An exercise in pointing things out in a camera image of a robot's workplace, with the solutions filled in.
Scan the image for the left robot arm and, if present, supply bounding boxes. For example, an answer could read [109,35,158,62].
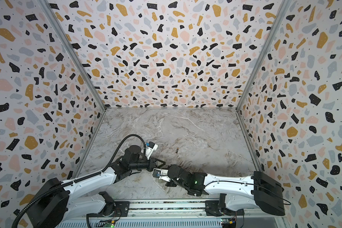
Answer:
[12,144,166,228]

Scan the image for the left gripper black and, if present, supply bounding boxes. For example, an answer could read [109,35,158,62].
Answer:
[129,156,165,172]

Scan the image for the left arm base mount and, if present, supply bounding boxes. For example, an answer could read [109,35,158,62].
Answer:
[89,201,130,219]

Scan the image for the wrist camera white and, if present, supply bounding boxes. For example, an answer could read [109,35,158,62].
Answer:
[145,142,158,160]
[153,169,171,182]

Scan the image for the right electronics board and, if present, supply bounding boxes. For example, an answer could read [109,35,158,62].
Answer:
[220,218,237,228]

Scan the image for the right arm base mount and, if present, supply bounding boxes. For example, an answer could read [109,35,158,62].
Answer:
[205,193,245,217]

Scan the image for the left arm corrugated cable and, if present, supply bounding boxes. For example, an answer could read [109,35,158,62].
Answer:
[11,133,146,228]

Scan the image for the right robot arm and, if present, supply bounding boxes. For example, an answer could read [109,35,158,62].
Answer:
[154,165,286,216]

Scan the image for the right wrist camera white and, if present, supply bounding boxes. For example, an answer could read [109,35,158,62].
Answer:
[153,169,171,182]

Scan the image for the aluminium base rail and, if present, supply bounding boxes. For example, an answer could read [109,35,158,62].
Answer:
[55,199,288,228]

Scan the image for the electronics board with wires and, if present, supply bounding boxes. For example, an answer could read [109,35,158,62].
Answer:
[98,219,119,228]

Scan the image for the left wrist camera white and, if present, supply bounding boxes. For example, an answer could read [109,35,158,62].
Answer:
[145,142,158,160]

